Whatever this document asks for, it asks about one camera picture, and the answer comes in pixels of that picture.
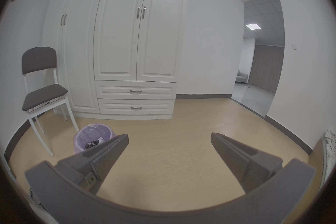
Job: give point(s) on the ceiling light panel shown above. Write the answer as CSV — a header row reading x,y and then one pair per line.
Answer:
x,y
252,26

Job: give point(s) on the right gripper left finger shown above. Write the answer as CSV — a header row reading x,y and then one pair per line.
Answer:
x,y
105,157

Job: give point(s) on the grey and white chair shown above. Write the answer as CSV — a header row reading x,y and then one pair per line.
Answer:
x,y
39,59

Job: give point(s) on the grey curtain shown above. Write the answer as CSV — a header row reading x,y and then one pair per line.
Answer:
x,y
267,68

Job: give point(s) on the white wardrobe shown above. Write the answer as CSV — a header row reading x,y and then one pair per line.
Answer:
x,y
118,34

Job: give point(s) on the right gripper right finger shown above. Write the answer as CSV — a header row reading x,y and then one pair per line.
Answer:
x,y
241,162

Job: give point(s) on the white paper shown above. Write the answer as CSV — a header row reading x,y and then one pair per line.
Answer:
x,y
99,139

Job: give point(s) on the black plastic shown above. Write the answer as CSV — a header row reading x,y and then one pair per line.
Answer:
x,y
91,144

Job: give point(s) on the white trash bin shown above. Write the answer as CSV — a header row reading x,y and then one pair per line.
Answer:
x,y
80,139

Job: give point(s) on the grey sofa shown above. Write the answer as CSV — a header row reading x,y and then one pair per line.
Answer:
x,y
242,77

